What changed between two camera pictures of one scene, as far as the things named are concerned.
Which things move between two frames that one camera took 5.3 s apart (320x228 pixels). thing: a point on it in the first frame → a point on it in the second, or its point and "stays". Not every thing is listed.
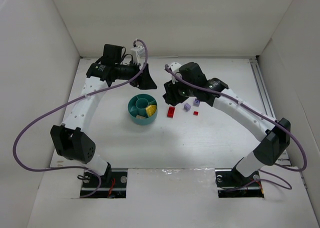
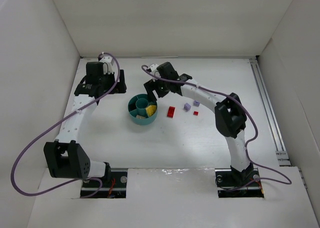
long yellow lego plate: x=151 y=109 stays
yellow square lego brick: x=151 y=110 stays
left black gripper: x=141 y=76 → x=120 y=81
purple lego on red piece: x=196 y=103 stays
